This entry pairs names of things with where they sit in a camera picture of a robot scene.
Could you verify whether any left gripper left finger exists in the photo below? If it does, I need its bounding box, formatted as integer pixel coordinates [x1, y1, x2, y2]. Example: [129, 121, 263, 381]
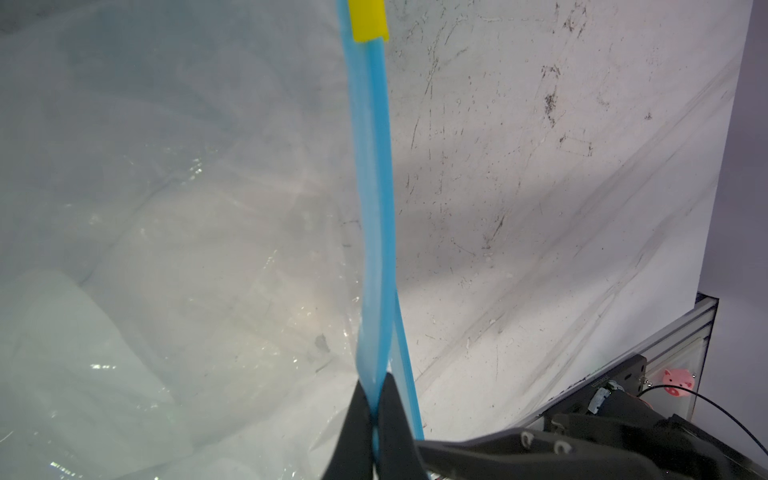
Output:
[322, 383, 374, 480]

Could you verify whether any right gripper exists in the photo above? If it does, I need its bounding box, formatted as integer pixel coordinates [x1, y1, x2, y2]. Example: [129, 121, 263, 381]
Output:
[416, 389, 767, 480]

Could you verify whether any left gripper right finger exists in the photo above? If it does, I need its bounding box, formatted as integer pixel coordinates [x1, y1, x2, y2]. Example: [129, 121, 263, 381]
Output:
[376, 373, 429, 480]

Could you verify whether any clear zip top bag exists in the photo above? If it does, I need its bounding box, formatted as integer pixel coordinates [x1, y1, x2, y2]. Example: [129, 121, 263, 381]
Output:
[0, 0, 427, 480]

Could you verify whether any pink pig figure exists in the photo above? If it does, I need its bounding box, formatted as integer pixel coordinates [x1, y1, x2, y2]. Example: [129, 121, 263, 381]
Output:
[662, 369, 695, 397]

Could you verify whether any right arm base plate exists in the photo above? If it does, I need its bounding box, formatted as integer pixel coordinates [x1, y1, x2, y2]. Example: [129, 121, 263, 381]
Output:
[519, 353, 648, 430]

